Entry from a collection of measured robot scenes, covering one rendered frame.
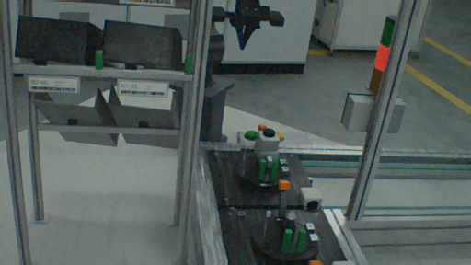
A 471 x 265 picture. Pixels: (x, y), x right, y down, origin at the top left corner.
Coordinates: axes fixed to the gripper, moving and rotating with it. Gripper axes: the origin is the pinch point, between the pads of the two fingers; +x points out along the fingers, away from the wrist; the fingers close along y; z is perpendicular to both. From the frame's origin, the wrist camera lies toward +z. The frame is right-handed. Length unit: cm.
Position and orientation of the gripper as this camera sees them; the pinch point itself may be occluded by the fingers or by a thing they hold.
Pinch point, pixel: (243, 36)
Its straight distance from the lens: 132.8
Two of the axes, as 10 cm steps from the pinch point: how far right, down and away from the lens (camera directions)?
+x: -1.1, 8.9, 4.5
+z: 1.5, 4.6, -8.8
